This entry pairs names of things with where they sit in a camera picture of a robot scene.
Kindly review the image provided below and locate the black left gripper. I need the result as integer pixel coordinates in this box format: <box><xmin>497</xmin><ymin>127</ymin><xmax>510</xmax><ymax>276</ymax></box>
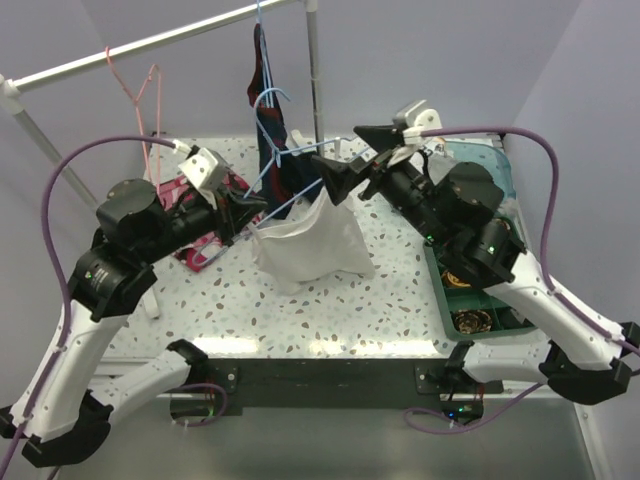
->
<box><xmin>138</xmin><ymin>179</ymin><xmax>268</xmax><ymax>264</ymax></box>

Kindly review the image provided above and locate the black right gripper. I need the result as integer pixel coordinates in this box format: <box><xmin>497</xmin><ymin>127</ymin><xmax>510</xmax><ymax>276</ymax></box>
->
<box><xmin>310</xmin><ymin>124</ymin><xmax>449</xmax><ymax>244</ymax></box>

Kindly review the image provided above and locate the light blue wire hanger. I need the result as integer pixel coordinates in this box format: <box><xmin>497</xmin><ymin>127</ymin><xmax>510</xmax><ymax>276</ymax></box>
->
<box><xmin>207</xmin><ymin>87</ymin><xmax>355</xmax><ymax>266</ymax></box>

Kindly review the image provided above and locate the white tank top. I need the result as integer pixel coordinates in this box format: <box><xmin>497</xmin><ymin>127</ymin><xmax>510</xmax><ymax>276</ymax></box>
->
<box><xmin>249</xmin><ymin>189</ymin><xmax>375</xmax><ymax>295</ymax></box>

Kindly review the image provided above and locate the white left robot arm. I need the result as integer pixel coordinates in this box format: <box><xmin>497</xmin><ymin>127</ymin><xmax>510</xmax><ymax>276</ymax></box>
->
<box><xmin>1</xmin><ymin>179</ymin><xmax>267</xmax><ymax>468</ymax></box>

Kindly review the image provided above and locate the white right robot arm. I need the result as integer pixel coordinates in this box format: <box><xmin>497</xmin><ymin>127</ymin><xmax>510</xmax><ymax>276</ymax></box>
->
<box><xmin>310</xmin><ymin>126</ymin><xmax>639</xmax><ymax>405</ymax></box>

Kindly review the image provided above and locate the navy maroon tank top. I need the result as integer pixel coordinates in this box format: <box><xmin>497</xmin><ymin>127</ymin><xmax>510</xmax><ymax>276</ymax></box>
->
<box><xmin>247</xmin><ymin>23</ymin><xmax>298</xmax><ymax>219</ymax></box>

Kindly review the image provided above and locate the blue hanger with navy top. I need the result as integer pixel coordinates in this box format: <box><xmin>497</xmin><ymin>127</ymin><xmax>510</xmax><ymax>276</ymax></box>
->
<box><xmin>255</xmin><ymin>0</ymin><xmax>284</xmax><ymax>121</ymax></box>

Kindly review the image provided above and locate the dark navy folded garment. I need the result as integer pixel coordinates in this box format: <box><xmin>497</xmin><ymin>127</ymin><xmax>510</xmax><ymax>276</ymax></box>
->
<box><xmin>279</xmin><ymin>151</ymin><xmax>323</xmax><ymax>203</ymax></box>

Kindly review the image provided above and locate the pink camouflage garment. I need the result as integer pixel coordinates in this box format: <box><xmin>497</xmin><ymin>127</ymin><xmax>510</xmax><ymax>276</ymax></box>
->
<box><xmin>159</xmin><ymin>171</ymin><xmax>249</xmax><ymax>273</ymax></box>

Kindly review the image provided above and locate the teal plastic laundry basket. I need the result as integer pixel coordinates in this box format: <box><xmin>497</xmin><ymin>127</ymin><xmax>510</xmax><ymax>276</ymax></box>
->
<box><xmin>445</xmin><ymin>140</ymin><xmax>517</xmax><ymax>200</ymax></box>

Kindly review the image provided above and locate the yellow black rolled belt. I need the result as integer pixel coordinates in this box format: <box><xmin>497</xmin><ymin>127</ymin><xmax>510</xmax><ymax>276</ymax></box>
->
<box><xmin>441</xmin><ymin>270</ymin><xmax>471</xmax><ymax>289</ymax></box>

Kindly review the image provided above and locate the green compartment tray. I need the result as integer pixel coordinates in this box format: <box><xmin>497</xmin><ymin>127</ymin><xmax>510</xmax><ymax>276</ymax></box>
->
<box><xmin>423</xmin><ymin>244</ymin><xmax>536</xmax><ymax>342</ymax></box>

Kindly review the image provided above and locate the brown patterned rolled belt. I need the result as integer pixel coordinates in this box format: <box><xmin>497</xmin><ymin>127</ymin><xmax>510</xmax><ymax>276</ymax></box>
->
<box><xmin>451</xmin><ymin>310</ymin><xmax>494</xmax><ymax>335</ymax></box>

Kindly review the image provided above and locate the silver clothes rack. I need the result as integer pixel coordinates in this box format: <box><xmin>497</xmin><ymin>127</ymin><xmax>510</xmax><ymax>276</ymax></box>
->
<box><xmin>1</xmin><ymin>1</ymin><xmax>321</xmax><ymax>199</ymax></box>

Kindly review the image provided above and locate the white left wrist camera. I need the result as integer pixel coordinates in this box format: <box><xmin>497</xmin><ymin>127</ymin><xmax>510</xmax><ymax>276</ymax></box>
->
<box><xmin>179</xmin><ymin>148</ymin><xmax>230</xmax><ymax>192</ymax></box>

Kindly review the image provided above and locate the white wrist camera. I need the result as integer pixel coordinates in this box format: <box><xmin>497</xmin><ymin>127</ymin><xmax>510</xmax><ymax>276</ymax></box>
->
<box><xmin>393</xmin><ymin>100</ymin><xmax>442</xmax><ymax>146</ymax></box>
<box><xmin>179</xmin><ymin>148</ymin><xmax>230</xmax><ymax>192</ymax></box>

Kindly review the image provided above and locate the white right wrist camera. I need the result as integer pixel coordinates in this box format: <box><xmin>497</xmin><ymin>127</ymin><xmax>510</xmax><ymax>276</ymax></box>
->
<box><xmin>393</xmin><ymin>100</ymin><xmax>442</xmax><ymax>146</ymax></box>

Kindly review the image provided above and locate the pink wire hanger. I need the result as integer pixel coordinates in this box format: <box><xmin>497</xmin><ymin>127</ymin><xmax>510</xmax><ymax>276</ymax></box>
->
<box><xmin>104</xmin><ymin>46</ymin><xmax>164</xmax><ymax>194</ymax></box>

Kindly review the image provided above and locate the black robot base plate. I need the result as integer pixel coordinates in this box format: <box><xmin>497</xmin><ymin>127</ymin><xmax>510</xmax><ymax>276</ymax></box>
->
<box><xmin>168</xmin><ymin>358</ymin><xmax>503</xmax><ymax>415</ymax></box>

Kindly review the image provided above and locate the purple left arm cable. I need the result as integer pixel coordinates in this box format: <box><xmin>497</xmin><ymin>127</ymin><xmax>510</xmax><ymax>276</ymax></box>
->
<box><xmin>0</xmin><ymin>134</ymin><xmax>194</xmax><ymax>480</ymax></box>

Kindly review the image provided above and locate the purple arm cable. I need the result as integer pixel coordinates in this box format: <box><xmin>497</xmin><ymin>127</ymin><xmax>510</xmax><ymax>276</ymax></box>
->
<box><xmin>0</xmin><ymin>134</ymin><xmax>194</xmax><ymax>480</ymax></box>
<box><xmin>403</xmin><ymin>127</ymin><xmax>640</xmax><ymax>432</ymax></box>

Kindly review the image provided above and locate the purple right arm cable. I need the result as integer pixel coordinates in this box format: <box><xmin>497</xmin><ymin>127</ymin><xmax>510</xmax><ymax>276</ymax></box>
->
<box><xmin>403</xmin><ymin>127</ymin><xmax>640</xmax><ymax>432</ymax></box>

